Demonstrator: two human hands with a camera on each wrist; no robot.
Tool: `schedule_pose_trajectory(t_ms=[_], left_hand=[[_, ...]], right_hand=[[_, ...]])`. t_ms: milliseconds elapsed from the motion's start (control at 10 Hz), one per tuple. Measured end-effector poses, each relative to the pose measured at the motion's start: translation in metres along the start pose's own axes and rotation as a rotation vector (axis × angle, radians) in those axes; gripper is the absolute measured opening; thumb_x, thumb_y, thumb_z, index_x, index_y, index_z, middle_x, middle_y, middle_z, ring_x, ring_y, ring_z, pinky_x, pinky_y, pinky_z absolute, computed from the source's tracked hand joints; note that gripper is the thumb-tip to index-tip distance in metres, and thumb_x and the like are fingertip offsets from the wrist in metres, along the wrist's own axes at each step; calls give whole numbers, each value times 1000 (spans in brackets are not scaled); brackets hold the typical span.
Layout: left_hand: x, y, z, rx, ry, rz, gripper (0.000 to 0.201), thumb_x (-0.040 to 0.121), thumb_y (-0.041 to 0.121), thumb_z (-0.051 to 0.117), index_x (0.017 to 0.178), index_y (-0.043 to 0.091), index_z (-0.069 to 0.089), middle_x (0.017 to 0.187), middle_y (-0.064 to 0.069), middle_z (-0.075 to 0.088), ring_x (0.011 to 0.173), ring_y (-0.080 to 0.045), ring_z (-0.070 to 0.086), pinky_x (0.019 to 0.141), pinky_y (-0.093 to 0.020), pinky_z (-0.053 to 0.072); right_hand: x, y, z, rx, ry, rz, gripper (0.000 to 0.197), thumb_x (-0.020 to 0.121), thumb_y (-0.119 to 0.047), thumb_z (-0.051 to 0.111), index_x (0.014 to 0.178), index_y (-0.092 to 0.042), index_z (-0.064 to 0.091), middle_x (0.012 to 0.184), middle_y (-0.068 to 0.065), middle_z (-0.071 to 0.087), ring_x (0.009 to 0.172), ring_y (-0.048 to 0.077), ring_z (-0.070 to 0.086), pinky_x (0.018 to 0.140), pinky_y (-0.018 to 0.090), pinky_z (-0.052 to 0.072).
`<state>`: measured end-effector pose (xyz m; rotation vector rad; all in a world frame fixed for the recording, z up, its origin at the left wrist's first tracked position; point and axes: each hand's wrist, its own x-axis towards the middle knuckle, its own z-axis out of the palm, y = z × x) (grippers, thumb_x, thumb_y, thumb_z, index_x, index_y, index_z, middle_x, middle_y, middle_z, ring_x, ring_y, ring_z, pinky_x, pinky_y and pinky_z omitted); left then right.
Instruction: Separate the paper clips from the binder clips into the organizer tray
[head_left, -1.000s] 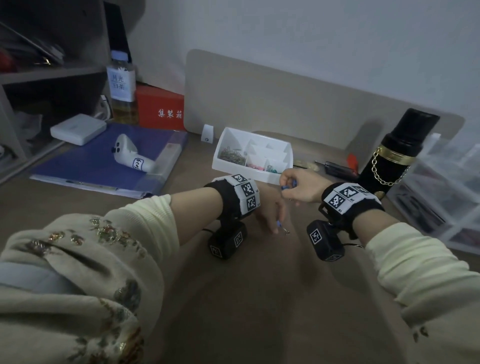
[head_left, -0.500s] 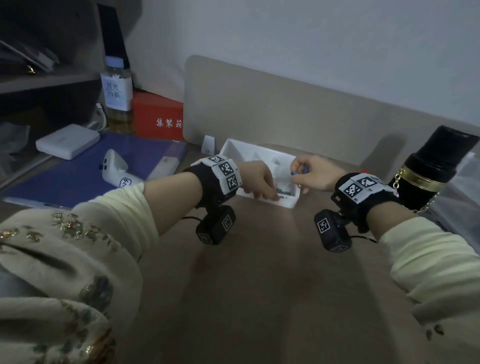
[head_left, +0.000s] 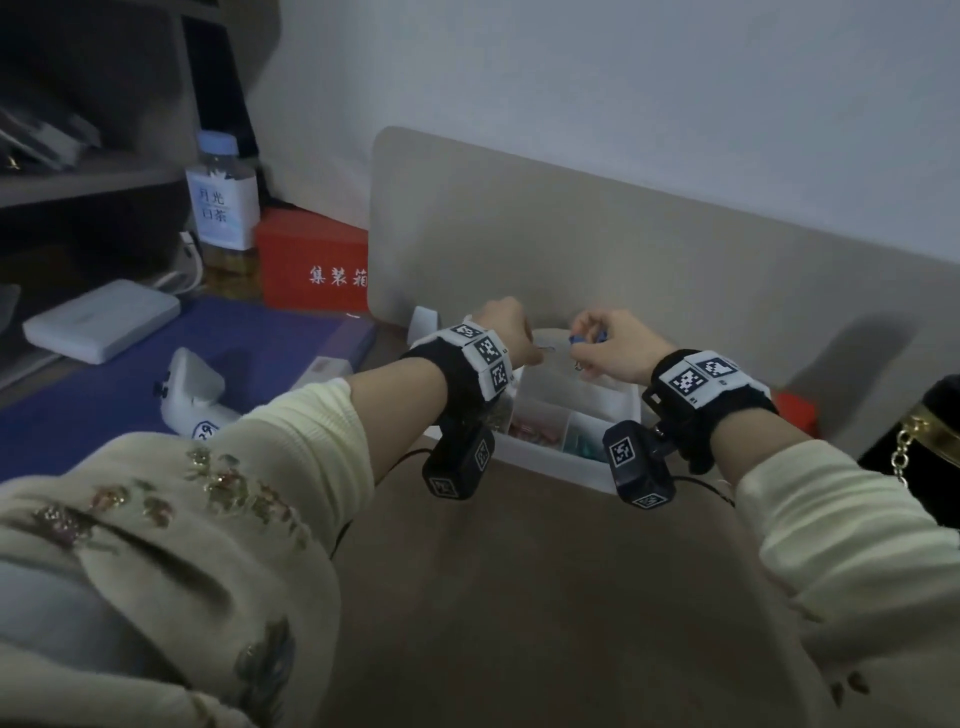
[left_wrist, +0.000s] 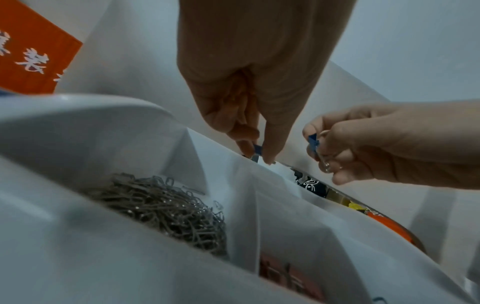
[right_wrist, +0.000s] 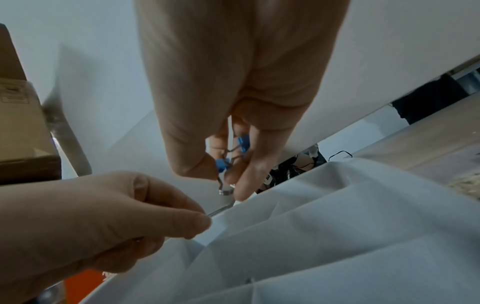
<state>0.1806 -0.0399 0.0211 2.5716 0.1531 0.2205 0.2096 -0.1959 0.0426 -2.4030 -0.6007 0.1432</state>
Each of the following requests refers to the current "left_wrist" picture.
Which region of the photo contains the white compartment organizer tray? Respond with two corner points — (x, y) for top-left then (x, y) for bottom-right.
(0, 94), (480, 304)

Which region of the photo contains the orange ribbed box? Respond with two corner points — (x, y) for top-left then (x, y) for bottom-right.
(0, 0), (84, 95)

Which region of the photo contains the small heap of paper clips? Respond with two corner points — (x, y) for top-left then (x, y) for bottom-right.
(87, 173), (230, 258)

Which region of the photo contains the person's left hand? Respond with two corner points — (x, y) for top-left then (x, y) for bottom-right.
(176, 0), (358, 166)

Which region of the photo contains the person's right hand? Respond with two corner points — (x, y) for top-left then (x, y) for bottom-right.
(301, 100), (480, 191)

